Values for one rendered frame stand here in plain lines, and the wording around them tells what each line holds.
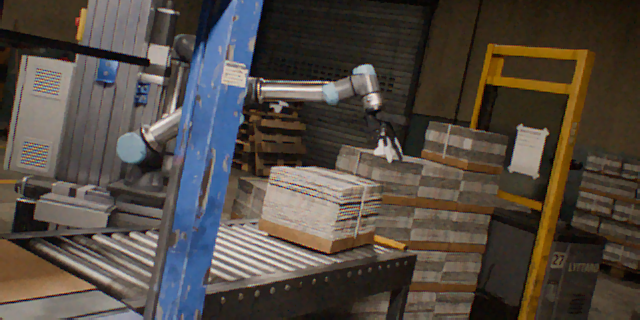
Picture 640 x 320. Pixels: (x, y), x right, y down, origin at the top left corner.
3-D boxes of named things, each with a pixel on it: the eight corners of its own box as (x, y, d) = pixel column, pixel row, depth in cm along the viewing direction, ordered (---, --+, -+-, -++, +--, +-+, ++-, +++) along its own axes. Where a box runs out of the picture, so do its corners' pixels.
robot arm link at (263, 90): (229, 105, 260) (354, 108, 253) (221, 105, 249) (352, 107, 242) (230, 75, 260) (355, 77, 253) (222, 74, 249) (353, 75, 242)
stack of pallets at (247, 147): (251, 160, 1110) (266, 83, 1101) (297, 173, 1062) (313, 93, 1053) (198, 158, 996) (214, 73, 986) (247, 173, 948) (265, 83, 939)
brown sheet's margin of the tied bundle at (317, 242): (280, 226, 246) (282, 214, 245) (349, 248, 232) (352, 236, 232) (256, 229, 232) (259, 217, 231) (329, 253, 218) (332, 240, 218)
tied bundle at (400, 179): (330, 186, 364) (338, 145, 362) (371, 190, 380) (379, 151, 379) (372, 203, 333) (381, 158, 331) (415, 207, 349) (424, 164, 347)
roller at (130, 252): (100, 248, 193) (103, 231, 192) (215, 303, 166) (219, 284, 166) (85, 249, 189) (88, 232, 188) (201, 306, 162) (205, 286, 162)
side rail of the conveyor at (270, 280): (399, 280, 253) (406, 250, 252) (412, 285, 250) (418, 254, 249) (109, 353, 143) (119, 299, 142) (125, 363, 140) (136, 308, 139)
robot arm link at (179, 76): (157, 146, 312) (179, 31, 309) (150, 141, 326) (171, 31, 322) (182, 150, 318) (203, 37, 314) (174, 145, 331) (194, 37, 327)
